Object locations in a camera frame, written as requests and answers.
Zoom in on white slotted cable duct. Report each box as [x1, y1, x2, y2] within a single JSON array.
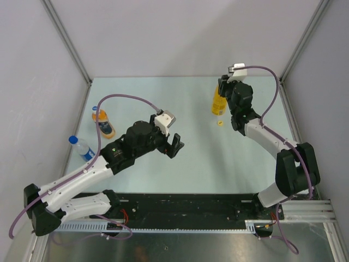
[[54, 220, 273, 234]]

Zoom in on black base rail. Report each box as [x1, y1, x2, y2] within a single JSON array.
[[105, 193, 284, 230]]

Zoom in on clear pepsi bottle blue cap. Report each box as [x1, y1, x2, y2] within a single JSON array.
[[68, 135, 95, 162]]

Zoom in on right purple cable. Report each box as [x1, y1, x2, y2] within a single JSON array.
[[239, 65, 316, 255]]

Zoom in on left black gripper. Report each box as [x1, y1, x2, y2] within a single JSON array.
[[134, 115, 183, 158]]

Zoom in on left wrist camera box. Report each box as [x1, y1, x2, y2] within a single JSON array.
[[154, 110, 176, 137]]

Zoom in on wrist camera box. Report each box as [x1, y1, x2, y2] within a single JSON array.
[[154, 110, 176, 137], [227, 63, 247, 83]]

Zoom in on aluminium frame post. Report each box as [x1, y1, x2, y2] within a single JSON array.
[[279, 0, 330, 82], [40, 0, 92, 84]]

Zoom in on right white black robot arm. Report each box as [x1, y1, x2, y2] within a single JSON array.
[[218, 75, 321, 219]]

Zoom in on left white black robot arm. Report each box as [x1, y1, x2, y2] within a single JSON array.
[[23, 111, 184, 236]]

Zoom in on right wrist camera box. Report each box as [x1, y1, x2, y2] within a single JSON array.
[[227, 63, 247, 83]]

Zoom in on yellow honey pomelo bottle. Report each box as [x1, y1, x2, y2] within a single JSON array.
[[211, 85, 227, 116]]

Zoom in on left aluminium frame post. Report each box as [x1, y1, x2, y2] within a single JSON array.
[[40, 0, 92, 84]]

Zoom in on orange drink bottle white cap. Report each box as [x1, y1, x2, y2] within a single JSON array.
[[92, 106, 116, 139]]

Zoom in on right aluminium frame post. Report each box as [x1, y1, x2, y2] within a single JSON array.
[[279, 0, 330, 82]]

